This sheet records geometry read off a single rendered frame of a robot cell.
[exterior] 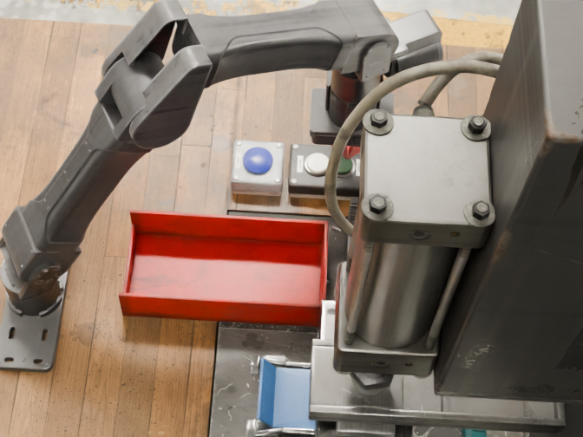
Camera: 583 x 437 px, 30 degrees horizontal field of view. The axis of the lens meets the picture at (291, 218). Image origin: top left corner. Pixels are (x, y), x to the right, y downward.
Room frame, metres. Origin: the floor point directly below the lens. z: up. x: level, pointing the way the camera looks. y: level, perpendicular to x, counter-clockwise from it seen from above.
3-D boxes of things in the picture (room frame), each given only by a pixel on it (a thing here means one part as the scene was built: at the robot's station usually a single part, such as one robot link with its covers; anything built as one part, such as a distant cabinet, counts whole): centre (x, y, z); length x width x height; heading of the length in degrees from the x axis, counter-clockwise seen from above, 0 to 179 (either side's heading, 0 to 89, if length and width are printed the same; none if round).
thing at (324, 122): (0.77, -0.06, 1.07); 0.10 x 0.07 x 0.07; 91
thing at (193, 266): (0.60, 0.08, 0.93); 0.25 x 0.12 x 0.06; 91
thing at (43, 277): (0.57, 0.30, 1.00); 0.09 x 0.06 x 0.06; 29
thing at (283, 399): (0.42, -0.06, 1.00); 0.15 x 0.07 x 0.03; 91
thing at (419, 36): (0.79, -0.09, 1.17); 0.12 x 0.09 x 0.12; 119
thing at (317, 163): (0.77, -0.03, 0.93); 0.03 x 0.03 x 0.02
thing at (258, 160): (0.77, 0.05, 0.93); 0.04 x 0.04 x 0.02
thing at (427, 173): (0.41, -0.09, 1.37); 0.11 x 0.09 x 0.30; 1
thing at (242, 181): (0.77, 0.05, 0.90); 0.07 x 0.07 x 0.06; 1
